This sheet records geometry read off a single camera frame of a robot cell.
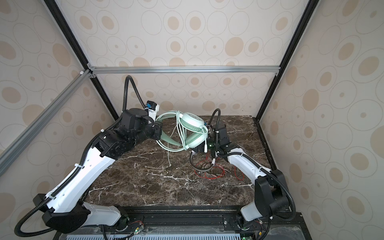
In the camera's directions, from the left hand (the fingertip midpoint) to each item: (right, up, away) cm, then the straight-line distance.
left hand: (165, 122), depth 64 cm
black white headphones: (+12, -17, +31) cm, 37 cm away
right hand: (+10, -10, +16) cm, 21 cm away
